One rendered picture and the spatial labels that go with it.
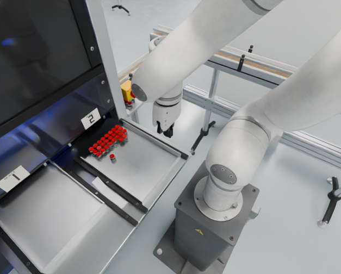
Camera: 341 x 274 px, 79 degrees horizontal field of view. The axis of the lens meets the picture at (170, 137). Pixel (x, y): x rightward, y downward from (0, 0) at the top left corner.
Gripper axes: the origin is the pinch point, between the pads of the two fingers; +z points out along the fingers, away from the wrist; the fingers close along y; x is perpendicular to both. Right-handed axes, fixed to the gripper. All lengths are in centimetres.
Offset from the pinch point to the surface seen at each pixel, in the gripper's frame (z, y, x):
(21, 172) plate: 8, 38, -35
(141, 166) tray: 22.0, 7.1, -9.1
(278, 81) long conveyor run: 20, -82, 21
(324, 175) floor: 110, -113, 90
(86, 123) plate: 8.5, 9.9, -34.7
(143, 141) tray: 22.0, -3.9, -17.0
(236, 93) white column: 86, -143, -14
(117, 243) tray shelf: 22.3, 35.0, 3.4
